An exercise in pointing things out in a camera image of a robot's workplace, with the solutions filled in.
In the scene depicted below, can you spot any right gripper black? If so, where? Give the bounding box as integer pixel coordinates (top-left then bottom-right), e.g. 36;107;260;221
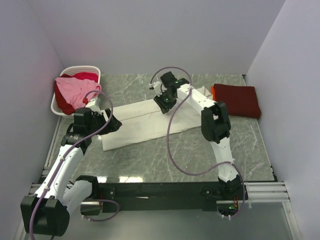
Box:
154;89;178;115

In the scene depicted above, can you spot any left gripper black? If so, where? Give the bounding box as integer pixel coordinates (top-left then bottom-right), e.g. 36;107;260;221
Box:
87;108;122;136

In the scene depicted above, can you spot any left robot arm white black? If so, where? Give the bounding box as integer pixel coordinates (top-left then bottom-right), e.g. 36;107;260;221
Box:
20;107;122;237

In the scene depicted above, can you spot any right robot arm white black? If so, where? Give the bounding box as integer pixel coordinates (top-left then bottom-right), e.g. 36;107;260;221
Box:
149;71;244;200

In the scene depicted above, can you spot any folded orange t-shirt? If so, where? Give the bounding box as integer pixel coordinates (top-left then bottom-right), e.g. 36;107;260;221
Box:
210;85;216;101

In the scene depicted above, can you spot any red t-shirt in basket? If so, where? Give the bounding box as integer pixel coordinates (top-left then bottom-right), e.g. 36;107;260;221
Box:
54;71;100;116

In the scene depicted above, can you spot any pink t-shirt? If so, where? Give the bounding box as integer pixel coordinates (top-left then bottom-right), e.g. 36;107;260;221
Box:
54;77;102;115

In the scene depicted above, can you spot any white plastic laundry basket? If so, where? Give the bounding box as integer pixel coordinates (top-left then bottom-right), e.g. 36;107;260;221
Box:
50;65;101;119

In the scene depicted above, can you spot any black base beam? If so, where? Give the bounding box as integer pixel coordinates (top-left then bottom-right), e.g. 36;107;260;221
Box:
79;181;251;217

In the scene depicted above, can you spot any folded maroon t-shirt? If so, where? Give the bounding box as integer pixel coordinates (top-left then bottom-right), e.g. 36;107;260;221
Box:
213;83;261;119

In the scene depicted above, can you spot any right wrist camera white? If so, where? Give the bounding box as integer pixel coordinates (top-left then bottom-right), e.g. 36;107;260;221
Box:
148;81;162;91

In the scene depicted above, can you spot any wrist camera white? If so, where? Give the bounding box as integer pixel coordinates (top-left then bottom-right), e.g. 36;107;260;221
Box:
82;97;101;112
148;81;162;91

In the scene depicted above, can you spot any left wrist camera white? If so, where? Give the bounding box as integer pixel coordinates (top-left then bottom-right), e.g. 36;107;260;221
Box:
82;97;101;112

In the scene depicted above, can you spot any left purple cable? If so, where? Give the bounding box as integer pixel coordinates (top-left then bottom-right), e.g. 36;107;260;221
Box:
29;90;121;236

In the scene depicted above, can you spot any aluminium frame rail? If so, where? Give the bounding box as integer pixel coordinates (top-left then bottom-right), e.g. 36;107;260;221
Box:
13;117;301;240

